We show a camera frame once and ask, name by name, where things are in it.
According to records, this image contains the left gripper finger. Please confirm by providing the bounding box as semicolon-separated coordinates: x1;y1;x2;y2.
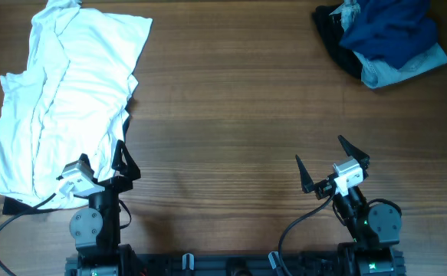
79;153;93;173
111;140;141;180

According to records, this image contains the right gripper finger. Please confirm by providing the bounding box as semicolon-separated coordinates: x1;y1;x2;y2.
295;155;314;193
338;135;370;169

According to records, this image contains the white polo shirt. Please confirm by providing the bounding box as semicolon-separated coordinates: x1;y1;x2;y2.
0;1;153;209

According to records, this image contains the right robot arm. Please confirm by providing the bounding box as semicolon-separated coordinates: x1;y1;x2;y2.
295;135;406;275

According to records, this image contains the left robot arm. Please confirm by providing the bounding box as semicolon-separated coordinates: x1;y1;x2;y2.
64;140;145;276

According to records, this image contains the light blue denim garment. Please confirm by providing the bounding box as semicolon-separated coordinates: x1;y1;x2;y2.
354;44;447;89

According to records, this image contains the navy blue garment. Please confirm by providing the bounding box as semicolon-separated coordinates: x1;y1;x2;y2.
340;0;438;69

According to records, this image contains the black garment in pile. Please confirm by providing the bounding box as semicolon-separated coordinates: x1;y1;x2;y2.
311;5;363;80

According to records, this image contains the grey patterned cloth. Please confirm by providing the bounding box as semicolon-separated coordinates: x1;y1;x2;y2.
330;0;361;31

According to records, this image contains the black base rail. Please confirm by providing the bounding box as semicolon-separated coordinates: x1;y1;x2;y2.
64;251;406;276

